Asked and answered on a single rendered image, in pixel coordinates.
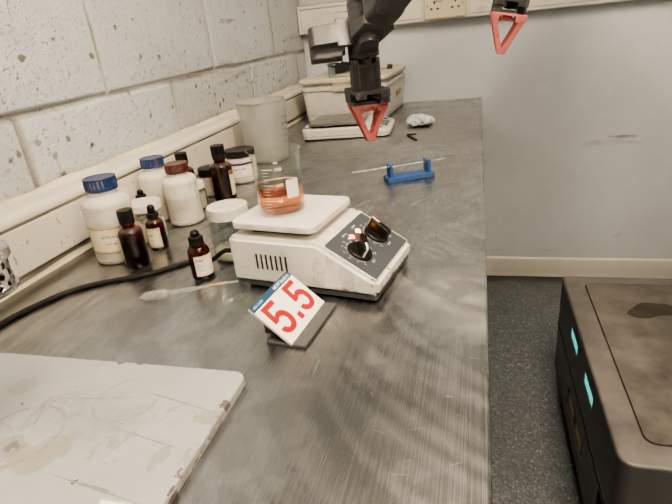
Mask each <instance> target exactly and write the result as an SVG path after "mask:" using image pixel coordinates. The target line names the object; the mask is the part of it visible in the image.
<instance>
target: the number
mask: <svg viewBox="0 0 672 504"><path fill-rule="evenodd" d="M319 300H320V299H318V298H317V297H316V296H315V295H314V294H312V293H311V292H310V291H309V290H307V289H306V288H305V287H304V286H303V285H301V284H300V283H299V282H298V281H296V280H295V279H294V278H293V277H292V276H290V277H289V278H288V279H287V280H286V281H285V282H284V283H283V284H282V285H281V286H280V288H279V289H278V290H277V291H276V292H275V293H274V294H273V295H272V296H271V297H270V298H269V299H268V300H267V301H266V302H265V303H264V304H263V305H262V306H261V307H260V308H259V309H258V310H257V311H256V313H258V314H259V315H260V316H261V317H262V318H264V319H265V320H266V321H267V322H268V323H270V324H271V325H272V326H273V327H275V328H276V329H277V330H278V331H279V332H281V333H282V334H283V335H284V336H285V337H287V338H288V339H289V338H290V337H291V336H292V335H293V333H294V332H295V331H296V330H297V328H298V327H299V326H300V324H301V323H302V322H303V321H304V319H305V318H306V317H307V316H308V314H309V313H310V312H311V310H312V309H313V308H314V307H315V305H316V304H317V303H318V302H319Z"/></svg>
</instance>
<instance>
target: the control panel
mask: <svg viewBox="0 0 672 504"><path fill-rule="evenodd" d="M370 219H371V218H370V217H368V216H366V215H365V214H363V213H360V214H359V215H357V216H356V217H355V218H354V219H353V220H352V221H351V222H350V223H349V224H348V225H346V226H345V227H344V228H343V229H342V230H341V231H340V232H339V233H338V234H337V235H335V236H334V237H333V238H332V239H331V240H330V241H329V242H328V243H327V244H326V245H325V247H326V248H327V249H329V250H331V251H332V252H334V253H335V254H337V255H338V256H340V257H342V258H343V259H345V260H346V261H348V262H349V263H351V264H353V265H354V266H356V267H357V268H359V269H360V270H362V271H364V272H365V273H367V274H368V275H370V276H371V277H373V278H375V279H377V278H378V277H379V275H380V274H381V273H382V272H383V270H384V269H385V268H386V267H387V265H388V264H389V263H390V261H391V260H392V259H393V258H394V256H395V255H396V254H397V252H398V251H399V250H400V249H401V247H402V246H403V245H404V243H405V242H406V240H405V239H404V238H402V237H400V236H399V235H397V234H396V233H394V232H392V231H391V233H390V235H389V236H388V239H387V241H386V242H383V243H381V242H376V241H374V240H372V239H370V238H369V237H368V236H367V239H368V242H369V246H370V250H371V251H372V254H373V256H372V258H371V259H370V260H368V261H362V260H359V259H357V258H355V257H353V256H352V255H351V254H350V253H349V251H348V249H347V247H348V245H349V243H351V242H356V241H357V239H358V237H359V235H360V234H361V233H364V234H366V233H365V228H366V226H368V222H369V220H370ZM357 228H358V229H360V230H361V233H358V232H356V231H355V229H357ZM350 234H352V235H354V236H355V239H352V238H350V237H349V235H350Z"/></svg>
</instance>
